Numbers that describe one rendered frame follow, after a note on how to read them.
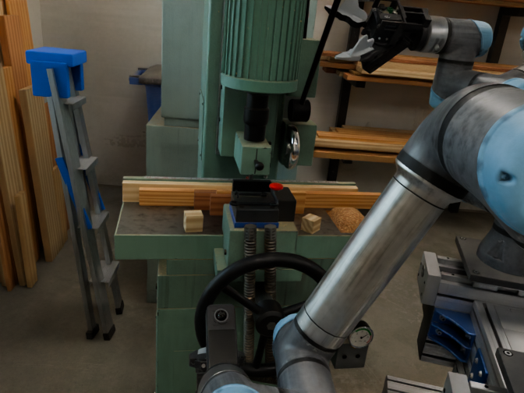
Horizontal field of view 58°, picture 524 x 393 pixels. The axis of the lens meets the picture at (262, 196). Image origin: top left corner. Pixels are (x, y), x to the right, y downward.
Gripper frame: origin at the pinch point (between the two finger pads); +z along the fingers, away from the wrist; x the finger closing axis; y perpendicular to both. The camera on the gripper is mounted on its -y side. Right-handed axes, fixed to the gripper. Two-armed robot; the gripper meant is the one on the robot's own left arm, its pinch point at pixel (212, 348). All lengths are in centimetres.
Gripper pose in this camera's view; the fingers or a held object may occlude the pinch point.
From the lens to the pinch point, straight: 90.0
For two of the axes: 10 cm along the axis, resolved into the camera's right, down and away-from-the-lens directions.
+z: -1.9, 1.2, 9.7
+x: 9.8, 0.2, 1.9
